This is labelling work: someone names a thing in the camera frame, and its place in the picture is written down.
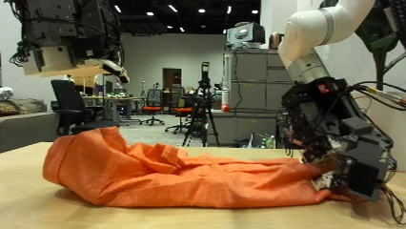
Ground copper electric kettle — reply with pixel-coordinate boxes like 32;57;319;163
267;31;285;51

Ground grey metal drawer cabinet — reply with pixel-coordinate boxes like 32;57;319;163
222;47;303;147

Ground brown doorway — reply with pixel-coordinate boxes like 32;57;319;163
162;68;182;92

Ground black office chair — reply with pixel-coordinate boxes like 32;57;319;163
49;79;122;137

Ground grey sofa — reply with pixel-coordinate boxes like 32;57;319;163
0;112;61;154

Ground orange black cable bundle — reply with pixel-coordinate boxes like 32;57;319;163
350;80;406;111

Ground silver foil bundle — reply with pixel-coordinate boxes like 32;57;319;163
0;86;15;102

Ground background work desk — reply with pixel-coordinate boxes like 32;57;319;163
81;94;145;123

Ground grey box appliance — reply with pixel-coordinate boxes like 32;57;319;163
226;22;267;50

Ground orange button shirt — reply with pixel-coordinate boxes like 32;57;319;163
41;126;353;209

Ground brown cushion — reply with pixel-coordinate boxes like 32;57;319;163
0;97;48;117

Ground black camera tripod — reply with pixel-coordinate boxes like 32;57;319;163
181;61;222;148

